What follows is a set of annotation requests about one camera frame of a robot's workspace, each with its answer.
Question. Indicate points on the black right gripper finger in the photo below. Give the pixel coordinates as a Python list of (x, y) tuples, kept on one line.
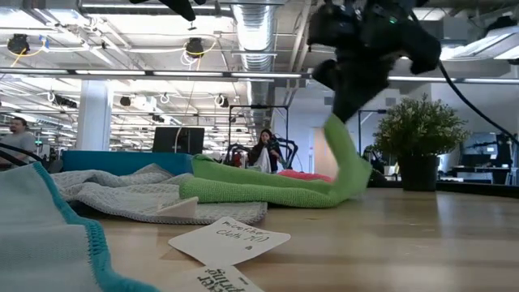
[(357, 85), (326, 73)]

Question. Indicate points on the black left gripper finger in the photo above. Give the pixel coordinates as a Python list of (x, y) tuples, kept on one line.
[(184, 8)]

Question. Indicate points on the pink microfiber towel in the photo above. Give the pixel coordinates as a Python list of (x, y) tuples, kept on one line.
[(304, 176)]

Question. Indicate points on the green microfiber towel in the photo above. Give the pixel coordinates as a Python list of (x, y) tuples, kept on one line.
[(243, 190)]

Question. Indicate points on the grey waffle-weave towel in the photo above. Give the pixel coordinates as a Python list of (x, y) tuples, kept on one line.
[(121, 198)]

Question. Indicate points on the light blue teal-edged towel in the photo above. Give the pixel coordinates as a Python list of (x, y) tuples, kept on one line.
[(32, 227)]

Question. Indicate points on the linear ceiling light strip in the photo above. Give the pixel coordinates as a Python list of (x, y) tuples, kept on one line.
[(186, 74)]

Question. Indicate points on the potted green plant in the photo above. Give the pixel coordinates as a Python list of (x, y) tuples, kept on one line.
[(417, 130)]

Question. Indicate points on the pale door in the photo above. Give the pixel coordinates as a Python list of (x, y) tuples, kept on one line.
[(320, 154)]

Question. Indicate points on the seated person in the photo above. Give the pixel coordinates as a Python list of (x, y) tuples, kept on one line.
[(264, 138), (377, 162)]

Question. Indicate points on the black computer monitor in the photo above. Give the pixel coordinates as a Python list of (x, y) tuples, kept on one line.
[(178, 140)]

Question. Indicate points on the background computer monitor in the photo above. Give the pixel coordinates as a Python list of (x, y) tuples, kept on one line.
[(480, 156)]

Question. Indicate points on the white building pillar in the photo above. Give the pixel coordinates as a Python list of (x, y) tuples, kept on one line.
[(94, 121)]

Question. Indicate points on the blue plastic bin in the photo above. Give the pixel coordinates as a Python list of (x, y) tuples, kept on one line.
[(121, 162)]

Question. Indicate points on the handwritten white paper tag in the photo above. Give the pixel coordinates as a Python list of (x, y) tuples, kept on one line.
[(227, 243)]

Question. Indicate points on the standing person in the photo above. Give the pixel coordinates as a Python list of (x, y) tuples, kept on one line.
[(20, 142)]

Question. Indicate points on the printed white paper tag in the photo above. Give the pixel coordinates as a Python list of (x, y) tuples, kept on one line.
[(227, 282)]

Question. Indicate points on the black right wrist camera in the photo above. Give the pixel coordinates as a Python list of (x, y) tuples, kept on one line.
[(332, 24)]

